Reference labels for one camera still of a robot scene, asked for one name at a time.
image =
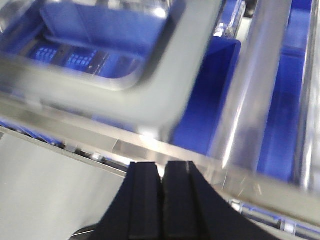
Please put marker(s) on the silver steel tray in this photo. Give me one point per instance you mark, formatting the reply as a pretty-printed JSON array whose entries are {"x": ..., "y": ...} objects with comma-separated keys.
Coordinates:
[{"x": 131, "y": 64}]

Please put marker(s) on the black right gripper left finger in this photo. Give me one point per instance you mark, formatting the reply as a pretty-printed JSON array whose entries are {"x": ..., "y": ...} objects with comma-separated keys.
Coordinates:
[{"x": 136, "y": 211}]

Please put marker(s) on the stainless steel frame rail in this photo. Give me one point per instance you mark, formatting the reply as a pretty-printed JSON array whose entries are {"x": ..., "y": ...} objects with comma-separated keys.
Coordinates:
[{"x": 121, "y": 146}]

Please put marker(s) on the steel side rail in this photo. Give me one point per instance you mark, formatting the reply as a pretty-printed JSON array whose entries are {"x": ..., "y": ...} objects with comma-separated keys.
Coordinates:
[{"x": 239, "y": 136}]

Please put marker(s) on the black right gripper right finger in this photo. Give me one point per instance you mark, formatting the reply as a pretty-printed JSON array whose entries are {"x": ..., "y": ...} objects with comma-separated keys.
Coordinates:
[{"x": 193, "y": 210}]

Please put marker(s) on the right blue plastic bin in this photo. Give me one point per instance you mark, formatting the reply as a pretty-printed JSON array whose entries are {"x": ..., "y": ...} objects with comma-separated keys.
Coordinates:
[{"x": 279, "y": 143}]

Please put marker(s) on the centre blue plastic bin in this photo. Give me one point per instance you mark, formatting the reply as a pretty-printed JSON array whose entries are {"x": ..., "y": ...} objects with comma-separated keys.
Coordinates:
[{"x": 197, "y": 128}]

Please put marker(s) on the blue plastic bin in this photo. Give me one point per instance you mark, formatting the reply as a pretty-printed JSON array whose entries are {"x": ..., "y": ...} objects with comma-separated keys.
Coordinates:
[
  {"x": 197, "y": 128},
  {"x": 279, "y": 143}
]

